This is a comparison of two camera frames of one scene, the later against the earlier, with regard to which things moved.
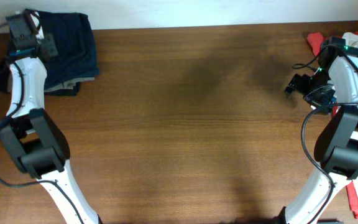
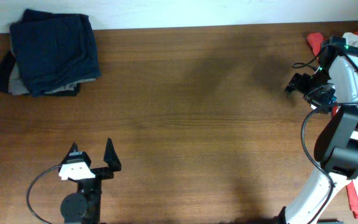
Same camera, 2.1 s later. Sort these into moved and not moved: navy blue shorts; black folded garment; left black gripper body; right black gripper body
Moved: left black gripper body
Not moved: black folded garment; navy blue shorts; right black gripper body
